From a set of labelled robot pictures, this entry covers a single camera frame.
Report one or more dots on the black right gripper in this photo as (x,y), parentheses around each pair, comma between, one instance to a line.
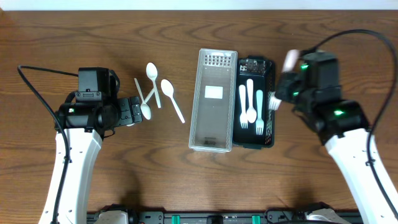
(285,88)

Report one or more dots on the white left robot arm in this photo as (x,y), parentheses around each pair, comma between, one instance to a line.
(69,190)

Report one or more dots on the white plastic spoon, rightmost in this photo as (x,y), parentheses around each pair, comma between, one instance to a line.
(168,90)

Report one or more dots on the pink plastic spoon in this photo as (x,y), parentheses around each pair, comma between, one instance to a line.
(251,112)

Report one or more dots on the black plastic basket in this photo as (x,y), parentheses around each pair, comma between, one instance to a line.
(262,71)

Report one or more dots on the white plastic spoon, small bowl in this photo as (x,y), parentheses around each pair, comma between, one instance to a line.
(145,109)

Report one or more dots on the white plastic fork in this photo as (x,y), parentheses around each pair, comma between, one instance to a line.
(243,116)

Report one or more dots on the pale pink plastic fork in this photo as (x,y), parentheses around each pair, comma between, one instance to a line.
(289,64)

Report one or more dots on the white plastic spoon, crossed lower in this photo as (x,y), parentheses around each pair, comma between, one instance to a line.
(140,111)

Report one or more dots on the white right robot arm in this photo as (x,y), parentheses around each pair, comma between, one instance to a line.
(343,129)

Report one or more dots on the clear plastic basket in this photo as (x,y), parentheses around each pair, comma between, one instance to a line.
(211,126)

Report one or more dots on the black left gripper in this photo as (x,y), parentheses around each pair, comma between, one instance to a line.
(134,109)

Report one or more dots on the mint green plastic fork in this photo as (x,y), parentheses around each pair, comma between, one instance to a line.
(259,121)

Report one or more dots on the white plastic spoon, upright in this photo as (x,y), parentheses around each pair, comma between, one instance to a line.
(152,73)

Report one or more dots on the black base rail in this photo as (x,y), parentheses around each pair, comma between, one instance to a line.
(314,213)

